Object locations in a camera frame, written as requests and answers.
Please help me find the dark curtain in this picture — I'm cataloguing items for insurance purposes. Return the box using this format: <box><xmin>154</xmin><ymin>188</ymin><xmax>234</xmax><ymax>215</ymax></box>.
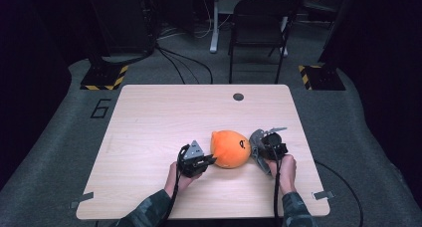
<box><xmin>0</xmin><ymin>0</ymin><xmax>74</xmax><ymax>190</ymax></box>
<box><xmin>317</xmin><ymin>0</ymin><xmax>422</xmax><ymax>201</ymax></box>

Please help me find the black floor cable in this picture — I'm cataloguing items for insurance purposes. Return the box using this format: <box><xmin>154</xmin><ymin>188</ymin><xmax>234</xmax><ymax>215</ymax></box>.
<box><xmin>155</xmin><ymin>45</ymin><xmax>214</xmax><ymax>86</ymax></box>
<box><xmin>156</xmin><ymin>47</ymin><xmax>187</xmax><ymax>86</ymax></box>
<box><xmin>314</xmin><ymin>159</ymin><xmax>365</xmax><ymax>227</ymax></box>

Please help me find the black folding chair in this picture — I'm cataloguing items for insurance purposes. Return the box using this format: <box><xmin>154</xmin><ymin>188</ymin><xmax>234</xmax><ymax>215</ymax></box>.
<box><xmin>228</xmin><ymin>0</ymin><xmax>297</xmax><ymax>85</ymax></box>

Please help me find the person's left hand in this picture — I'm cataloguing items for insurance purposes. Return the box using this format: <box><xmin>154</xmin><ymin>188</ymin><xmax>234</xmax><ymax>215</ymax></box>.
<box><xmin>164</xmin><ymin>160</ymin><xmax>203</xmax><ymax>199</ymax></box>

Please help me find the left hand-held gripper black cable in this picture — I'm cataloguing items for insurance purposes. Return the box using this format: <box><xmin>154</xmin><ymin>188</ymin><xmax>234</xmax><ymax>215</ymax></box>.
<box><xmin>158</xmin><ymin>144</ymin><xmax>190</xmax><ymax>227</ymax></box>

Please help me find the right hand-held gripper black cable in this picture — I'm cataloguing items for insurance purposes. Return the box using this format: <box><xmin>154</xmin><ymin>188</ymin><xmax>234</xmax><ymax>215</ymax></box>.
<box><xmin>270</xmin><ymin>143</ymin><xmax>283</xmax><ymax>227</ymax></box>

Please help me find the person's right hand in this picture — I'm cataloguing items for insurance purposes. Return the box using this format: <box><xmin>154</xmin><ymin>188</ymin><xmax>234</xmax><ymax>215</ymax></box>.
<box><xmin>268</xmin><ymin>153</ymin><xmax>298</xmax><ymax>196</ymax></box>

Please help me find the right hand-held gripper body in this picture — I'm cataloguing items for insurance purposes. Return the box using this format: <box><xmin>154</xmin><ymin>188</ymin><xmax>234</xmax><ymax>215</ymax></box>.
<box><xmin>260</xmin><ymin>126</ymin><xmax>290</xmax><ymax>161</ymax></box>

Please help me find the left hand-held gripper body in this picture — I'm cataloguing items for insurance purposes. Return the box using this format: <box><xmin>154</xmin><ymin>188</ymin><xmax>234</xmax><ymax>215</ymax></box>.
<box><xmin>178</xmin><ymin>139</ymin><xmax>209</xmax><ymax>179</ymax></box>

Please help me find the hand-held gripper black cable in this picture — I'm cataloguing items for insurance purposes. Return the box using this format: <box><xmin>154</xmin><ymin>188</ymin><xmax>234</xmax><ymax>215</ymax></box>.
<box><xmin>158</xmin><ymin>144</ymin><xmax>190</xmax><ymax>227</ymax></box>
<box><xmin>270</xmin><ymin>143</ymin><xmax>283</xmax><ymax>227</ymax></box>

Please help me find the black cabinet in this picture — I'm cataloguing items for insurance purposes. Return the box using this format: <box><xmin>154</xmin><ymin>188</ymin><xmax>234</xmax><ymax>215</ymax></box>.
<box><xmin>87</xmin><ymin>0</ymin><xmax>157</xmax><ymax>57</ymax></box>

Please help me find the white desk leg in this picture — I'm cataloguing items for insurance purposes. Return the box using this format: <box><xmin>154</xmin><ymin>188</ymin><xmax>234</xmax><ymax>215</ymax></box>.
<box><xmin>209</xmin><ymin>0</ymin><xmax>221</xmax><ymax>54</ymax></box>
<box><xmin>279</xmin><ymin>0</ymin><xmax>297</xmax><ymax>58</ymax></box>

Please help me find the orange plush toy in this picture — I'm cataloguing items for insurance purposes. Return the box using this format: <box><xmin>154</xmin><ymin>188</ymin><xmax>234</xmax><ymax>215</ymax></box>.
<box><xmin>210</xmin><ymin>129</ymin><xmax>252</xmax><ymax>169</ymax></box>

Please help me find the black stand base striped edge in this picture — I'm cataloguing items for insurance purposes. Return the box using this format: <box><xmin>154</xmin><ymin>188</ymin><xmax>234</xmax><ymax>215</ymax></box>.
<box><xmin>80</xmin><ymin>63</ymin><xmax>129</xmax><ymax>92</ymax></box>
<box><xmin>298</xmin><ymin>64</ymin><xmax>346</xmax><ymax>92</ymax></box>

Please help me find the grey tape strip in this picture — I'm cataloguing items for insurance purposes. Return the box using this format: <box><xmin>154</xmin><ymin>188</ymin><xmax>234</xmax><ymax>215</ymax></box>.
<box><xmin>69</xmin><ymin>191</ymin><xmax>96</xmax><ymax>210</ymax></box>
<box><xmin>312</xmin><ymin>190</ymin><xmax>335</xmax><ymax>201</ymax></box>

